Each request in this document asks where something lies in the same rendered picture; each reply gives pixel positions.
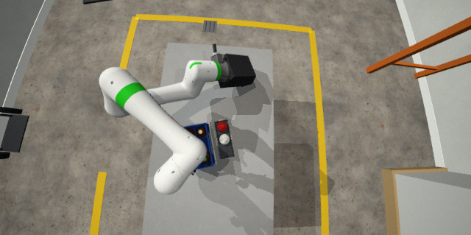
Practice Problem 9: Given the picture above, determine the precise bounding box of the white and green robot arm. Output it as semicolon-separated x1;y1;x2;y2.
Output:
99;44;230;194

